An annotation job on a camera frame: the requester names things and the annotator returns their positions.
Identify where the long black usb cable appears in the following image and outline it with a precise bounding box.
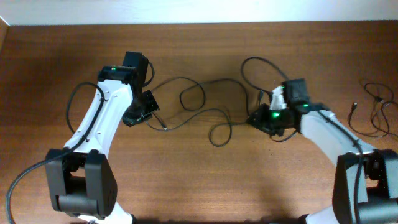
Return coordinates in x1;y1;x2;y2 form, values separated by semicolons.
144;76;265;147

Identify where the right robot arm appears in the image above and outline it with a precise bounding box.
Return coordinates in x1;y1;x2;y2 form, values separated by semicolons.
246;79;397;224

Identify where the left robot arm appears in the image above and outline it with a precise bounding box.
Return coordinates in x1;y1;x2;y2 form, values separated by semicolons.
45;52;159;223

